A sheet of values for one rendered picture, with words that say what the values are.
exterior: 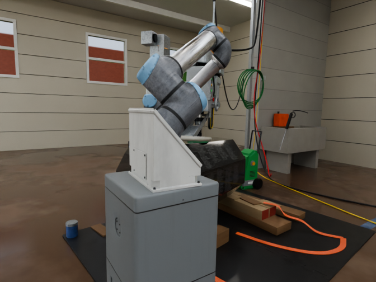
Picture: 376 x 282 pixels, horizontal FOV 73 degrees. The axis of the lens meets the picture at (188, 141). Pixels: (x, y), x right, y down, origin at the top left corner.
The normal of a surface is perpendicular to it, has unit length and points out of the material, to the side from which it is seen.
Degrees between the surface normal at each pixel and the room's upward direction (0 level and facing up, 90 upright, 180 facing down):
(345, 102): 90
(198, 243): 90
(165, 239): 90
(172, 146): 90
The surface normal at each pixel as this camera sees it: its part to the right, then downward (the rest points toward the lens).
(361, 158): -0.83, 0.05
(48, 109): 0.56, 0.11
